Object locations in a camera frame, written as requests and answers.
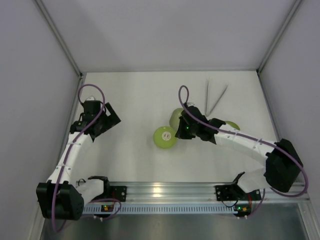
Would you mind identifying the metal tongs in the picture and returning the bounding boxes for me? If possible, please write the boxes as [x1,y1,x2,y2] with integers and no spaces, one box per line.
[204,78,229,117]

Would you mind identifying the green round lid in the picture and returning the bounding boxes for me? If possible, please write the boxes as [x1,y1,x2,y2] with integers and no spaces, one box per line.
[152,126,177,149]

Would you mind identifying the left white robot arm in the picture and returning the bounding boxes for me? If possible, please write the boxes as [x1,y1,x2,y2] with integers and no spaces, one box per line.
[36,99,121,220]

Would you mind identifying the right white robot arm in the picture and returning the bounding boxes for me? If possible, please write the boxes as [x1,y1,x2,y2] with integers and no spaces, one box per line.
[174,105,303,193]

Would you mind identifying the steel bowl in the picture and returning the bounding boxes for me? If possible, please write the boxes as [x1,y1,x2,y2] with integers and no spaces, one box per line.
[223,121,241,132]

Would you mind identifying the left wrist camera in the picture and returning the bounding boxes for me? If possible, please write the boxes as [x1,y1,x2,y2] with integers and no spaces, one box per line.
[86,96,96,101]

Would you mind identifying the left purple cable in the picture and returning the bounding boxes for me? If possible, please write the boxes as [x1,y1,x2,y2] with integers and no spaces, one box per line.
[51,84,123,233]

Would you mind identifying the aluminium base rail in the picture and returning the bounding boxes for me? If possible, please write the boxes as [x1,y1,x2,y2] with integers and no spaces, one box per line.
[71,181,310,203]

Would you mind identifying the slotted cable duct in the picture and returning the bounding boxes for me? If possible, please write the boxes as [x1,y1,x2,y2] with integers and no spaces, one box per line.
[83,203,237,215]

